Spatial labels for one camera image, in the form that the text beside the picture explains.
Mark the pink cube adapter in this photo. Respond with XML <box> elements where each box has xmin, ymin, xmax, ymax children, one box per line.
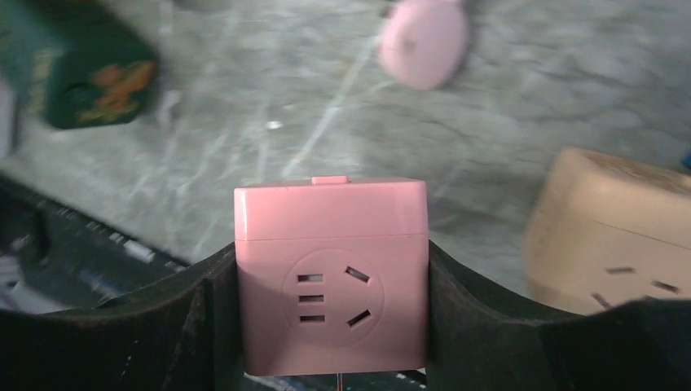
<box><xmin>234</xmin><ymin>176</ymin><xmax>429</xmax><ymax>376</ymax></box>

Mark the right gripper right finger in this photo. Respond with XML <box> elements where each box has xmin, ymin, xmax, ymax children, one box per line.
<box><xmin>426</xmin><ymin>244</ymin><xmax>690</xmax><ymax>390</ymax></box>

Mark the green cube adapter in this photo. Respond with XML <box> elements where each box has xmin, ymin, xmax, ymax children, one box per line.
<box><xmin>1</xmin><ymin>0</ymin><xmax>159</xmax><ymax>130</ymax></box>

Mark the small pink plug adapter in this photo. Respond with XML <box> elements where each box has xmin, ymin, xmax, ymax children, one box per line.
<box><xmin>377</xmin><ymin>0</ymin><xmax>470</xmax><ymax>90</ymax></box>

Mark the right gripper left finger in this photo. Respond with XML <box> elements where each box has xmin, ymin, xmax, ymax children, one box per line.
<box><xmin>1</xmin><ymin>245</ymin><xmax>243</xmax><ymax>390</ymax></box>

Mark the tan cube adapter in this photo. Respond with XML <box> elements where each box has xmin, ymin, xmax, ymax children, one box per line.
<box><xmin>522</xmin><ymin>147</ymin><xmax>690</xmax><ymax>314</ymax></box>

